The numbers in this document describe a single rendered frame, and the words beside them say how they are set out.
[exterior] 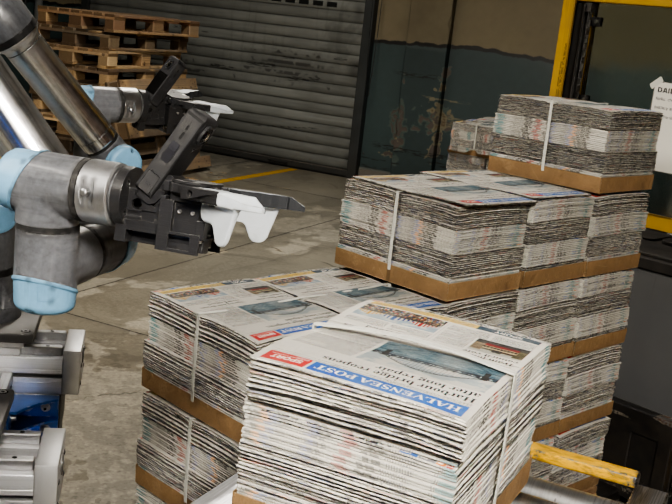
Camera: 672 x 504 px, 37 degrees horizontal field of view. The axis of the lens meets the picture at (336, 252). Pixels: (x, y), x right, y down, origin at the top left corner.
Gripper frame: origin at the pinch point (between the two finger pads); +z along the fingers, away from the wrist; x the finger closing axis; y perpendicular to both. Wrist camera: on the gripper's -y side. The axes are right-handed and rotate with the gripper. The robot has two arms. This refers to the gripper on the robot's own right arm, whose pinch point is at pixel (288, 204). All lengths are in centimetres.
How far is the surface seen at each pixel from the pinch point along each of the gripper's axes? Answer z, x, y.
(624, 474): 44, -50, 35
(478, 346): 20.6, -29.6, 16.7
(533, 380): 28.5, -32.5, 20.5
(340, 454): 8.4, -7.6, 29.0
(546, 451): 32, -52, 35
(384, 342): 8.6, -24.3, 17.7
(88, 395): -135, -226, 94
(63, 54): -400, -635, -56
